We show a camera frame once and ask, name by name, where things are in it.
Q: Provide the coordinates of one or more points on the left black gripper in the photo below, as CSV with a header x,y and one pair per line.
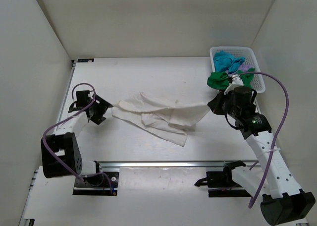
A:
x,y
104,105

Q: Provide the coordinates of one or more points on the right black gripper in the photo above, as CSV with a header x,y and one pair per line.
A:
x,y
215,104

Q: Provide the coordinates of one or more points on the white t shirt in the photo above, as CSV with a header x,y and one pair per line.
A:
x,y
166,119

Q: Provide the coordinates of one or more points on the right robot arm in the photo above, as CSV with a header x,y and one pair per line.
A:
x,y
280,196

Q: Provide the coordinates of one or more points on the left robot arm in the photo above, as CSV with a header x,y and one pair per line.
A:
x,y
60,150

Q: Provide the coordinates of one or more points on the green t shirt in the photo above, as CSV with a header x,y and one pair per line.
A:
x,y
221,80

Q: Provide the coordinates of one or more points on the teal t shirt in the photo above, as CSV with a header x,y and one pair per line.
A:
x,y
225,62

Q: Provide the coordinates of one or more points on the lilac t shirt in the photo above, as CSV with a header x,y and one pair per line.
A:
x,y
242,68

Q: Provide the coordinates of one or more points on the white plastic basket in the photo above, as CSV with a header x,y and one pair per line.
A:
x,y
250,59

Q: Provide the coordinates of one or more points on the black label sticker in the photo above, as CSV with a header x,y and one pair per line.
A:
x,y
85,60

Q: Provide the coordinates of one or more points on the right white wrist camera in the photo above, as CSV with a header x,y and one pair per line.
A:
x,y
236,82

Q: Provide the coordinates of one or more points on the aluminium table rail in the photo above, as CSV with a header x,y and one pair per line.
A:
x,y
168,164

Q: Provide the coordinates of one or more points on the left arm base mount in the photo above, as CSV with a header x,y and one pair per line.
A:
x,y
105,184

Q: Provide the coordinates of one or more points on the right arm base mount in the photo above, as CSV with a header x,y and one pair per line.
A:
x,y
220,183

